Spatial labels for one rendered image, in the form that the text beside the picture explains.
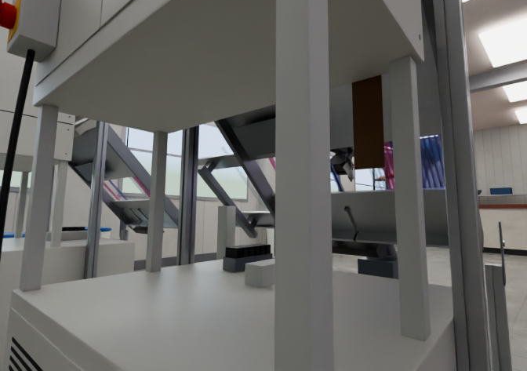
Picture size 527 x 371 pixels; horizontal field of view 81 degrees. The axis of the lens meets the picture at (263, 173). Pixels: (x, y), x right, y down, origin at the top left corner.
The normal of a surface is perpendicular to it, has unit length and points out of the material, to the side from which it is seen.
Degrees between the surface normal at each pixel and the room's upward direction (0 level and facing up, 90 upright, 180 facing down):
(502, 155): 90
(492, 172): 90
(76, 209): 90
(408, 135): 90
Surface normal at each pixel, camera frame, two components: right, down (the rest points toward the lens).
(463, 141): -0.65, -0.11
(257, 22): -0.01, 0.99
